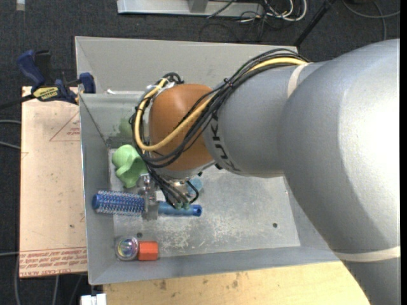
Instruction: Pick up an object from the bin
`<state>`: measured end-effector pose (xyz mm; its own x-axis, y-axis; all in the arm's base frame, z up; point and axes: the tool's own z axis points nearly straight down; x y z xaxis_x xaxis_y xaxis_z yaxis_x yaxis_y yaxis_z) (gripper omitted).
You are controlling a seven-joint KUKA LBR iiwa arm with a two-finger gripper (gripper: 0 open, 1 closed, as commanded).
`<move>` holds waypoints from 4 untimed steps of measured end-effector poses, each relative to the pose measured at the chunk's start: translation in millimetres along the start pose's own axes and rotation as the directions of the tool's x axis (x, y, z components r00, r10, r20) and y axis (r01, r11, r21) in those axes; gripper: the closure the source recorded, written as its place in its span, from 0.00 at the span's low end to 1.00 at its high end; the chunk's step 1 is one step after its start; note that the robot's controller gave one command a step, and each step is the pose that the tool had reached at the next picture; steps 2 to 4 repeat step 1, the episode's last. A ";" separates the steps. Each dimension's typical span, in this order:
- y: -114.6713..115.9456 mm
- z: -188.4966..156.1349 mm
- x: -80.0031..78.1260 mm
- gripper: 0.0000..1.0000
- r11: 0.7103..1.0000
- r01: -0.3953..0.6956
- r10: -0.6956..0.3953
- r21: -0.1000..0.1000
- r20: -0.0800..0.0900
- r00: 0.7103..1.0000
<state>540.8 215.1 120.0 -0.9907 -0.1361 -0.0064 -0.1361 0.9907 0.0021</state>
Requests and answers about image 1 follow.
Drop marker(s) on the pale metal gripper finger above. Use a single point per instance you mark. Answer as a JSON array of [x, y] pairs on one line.
[[151, 211], [148, 187]]

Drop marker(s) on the blue hairbrush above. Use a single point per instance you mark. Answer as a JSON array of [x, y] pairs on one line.
[[119, 202]]

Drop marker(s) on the light green toy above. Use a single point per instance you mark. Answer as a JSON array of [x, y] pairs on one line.
[[128, 164]]

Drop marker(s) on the orange block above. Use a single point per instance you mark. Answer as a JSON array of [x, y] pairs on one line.
[[148, 251]]

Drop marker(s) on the clear iridescent ball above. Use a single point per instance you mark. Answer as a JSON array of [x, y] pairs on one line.
[[126, 248]]

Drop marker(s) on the grey metal bin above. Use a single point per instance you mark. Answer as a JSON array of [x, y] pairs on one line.
[[241, 214]]

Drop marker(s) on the brown cardboard board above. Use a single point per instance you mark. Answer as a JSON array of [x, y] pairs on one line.
[[51, 176]]

